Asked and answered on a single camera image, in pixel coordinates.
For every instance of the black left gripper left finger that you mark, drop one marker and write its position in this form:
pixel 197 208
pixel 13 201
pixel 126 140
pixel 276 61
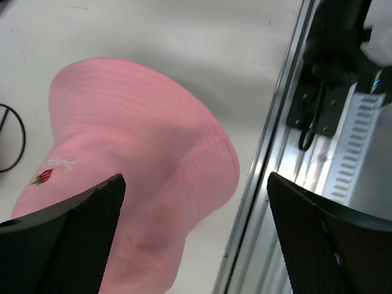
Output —
pixel 63 248

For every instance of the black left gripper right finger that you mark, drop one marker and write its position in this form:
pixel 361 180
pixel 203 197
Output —
pixel 328 247

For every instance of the pink bucket hat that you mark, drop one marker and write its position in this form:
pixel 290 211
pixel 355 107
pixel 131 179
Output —
pixel 111 116

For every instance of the black wire hat stand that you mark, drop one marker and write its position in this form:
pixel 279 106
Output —
pixel 13 138

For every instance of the aluminium mounting rail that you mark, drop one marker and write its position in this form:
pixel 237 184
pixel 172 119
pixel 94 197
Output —
pixel 253 261

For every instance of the white slotted cable duct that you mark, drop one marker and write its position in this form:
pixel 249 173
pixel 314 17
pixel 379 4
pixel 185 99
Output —
pixel 352 145

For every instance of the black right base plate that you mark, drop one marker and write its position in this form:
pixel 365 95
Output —
pixel 305 104

